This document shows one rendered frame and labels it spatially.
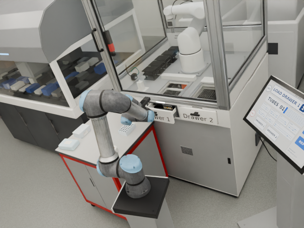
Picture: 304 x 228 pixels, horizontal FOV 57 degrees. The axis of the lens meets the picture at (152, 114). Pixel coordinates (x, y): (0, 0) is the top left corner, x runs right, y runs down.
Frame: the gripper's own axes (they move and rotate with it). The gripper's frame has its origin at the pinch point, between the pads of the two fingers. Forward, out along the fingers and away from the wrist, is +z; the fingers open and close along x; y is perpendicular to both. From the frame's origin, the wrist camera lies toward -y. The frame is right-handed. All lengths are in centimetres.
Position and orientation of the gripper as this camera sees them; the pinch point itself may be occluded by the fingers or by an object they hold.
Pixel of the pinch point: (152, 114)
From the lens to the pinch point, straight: 211.5
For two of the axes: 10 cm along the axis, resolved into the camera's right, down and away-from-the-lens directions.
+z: 5.0, 3.4, 8.0
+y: -3.0, 9.3, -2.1
